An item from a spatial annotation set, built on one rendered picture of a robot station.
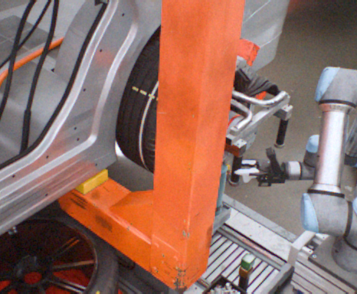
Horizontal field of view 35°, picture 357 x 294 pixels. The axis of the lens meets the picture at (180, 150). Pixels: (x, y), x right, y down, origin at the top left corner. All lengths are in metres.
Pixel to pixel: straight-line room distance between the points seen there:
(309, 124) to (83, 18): 2.17
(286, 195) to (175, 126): 1.81
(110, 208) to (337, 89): 0.95
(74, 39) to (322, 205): 1.14
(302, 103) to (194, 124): 2.68
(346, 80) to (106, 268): 1.12
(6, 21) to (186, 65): 1.37
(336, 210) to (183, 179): 0.48
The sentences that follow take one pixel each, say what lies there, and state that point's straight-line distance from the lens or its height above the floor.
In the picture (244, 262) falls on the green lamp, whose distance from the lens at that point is 2.09.
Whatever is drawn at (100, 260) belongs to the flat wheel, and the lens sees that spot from 2.25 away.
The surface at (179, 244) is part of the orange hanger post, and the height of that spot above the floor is 0.78.
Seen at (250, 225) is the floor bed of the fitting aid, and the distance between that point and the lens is 3.04.
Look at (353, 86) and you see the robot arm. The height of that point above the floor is 1.31.
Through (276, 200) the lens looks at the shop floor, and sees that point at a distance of 3.34.
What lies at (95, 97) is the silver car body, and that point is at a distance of 2.07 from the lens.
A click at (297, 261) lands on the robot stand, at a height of 0.72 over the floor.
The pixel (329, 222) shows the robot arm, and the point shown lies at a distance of 1.80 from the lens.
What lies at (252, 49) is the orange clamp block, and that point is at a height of 1.14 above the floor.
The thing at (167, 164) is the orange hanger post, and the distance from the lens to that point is 1.76.
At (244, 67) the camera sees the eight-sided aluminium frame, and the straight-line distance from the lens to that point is 2.36.
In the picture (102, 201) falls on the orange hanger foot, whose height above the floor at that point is 0.68.
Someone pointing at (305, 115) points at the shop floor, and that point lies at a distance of 4.10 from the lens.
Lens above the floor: 2.21
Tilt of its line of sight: 38 degrees down
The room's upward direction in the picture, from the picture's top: 5 degrees clockwise
